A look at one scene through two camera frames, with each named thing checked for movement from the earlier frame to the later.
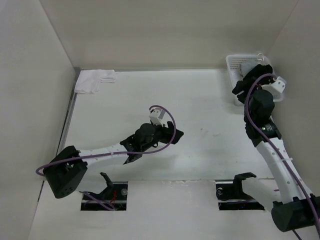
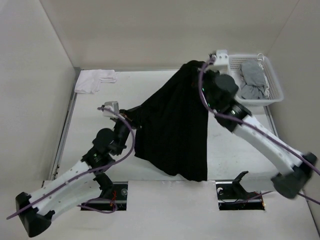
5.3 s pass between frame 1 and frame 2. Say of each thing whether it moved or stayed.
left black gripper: moved
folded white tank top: stayed
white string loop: stayed
